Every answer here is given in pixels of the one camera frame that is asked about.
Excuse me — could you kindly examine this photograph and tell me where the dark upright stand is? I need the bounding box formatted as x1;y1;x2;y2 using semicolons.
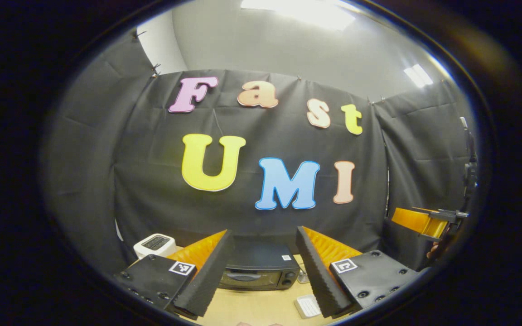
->
459;117;478;202

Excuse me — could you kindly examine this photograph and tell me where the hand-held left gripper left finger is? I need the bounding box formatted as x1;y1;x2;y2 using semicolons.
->
114;229;235;320

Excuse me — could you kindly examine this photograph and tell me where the white ribbed tray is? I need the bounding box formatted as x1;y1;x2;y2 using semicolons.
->
294;294;322;319

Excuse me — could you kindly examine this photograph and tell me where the black electric oven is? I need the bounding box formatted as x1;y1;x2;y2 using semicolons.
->
218;239;300;292

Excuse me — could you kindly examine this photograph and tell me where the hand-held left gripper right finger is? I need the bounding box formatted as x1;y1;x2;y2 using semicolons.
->
295;225;427;318

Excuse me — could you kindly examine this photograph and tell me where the white toaster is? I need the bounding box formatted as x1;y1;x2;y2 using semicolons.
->
133;233;178;260

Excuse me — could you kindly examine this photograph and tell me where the ceiling light panel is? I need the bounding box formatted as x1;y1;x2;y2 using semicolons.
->
403;63;435;89
241;0;357;31

